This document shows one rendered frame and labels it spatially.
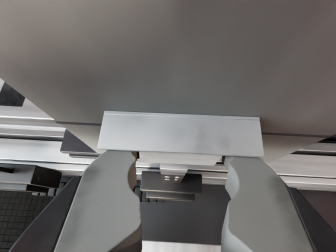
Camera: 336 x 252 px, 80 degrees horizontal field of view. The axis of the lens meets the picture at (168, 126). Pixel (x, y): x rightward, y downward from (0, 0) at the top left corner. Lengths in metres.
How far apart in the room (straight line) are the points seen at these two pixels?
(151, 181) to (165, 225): 0.34
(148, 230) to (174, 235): 0.08
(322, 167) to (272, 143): 0.41
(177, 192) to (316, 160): 0.33
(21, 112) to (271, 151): 0.25
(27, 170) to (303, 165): 0.58
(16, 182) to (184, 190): 0.32
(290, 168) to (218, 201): 0.30
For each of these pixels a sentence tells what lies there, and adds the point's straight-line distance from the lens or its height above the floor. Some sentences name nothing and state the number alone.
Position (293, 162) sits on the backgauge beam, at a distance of 0.54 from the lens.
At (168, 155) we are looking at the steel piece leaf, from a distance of 0.20.
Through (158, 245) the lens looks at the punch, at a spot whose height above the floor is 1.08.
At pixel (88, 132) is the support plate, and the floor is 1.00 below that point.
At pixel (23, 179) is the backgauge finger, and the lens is 0.49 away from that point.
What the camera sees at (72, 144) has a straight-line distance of 0.24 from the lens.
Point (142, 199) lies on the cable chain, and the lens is 0.60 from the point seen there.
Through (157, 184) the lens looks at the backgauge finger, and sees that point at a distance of 0.41.
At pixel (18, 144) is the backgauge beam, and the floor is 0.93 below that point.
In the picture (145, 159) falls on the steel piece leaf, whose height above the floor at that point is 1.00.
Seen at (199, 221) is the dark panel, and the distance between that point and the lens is 0.73.
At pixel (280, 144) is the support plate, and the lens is 0.17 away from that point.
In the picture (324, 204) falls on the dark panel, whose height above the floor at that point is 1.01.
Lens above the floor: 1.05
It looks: 22 degrees down
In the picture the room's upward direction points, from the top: 177 degrees counter-clockwise
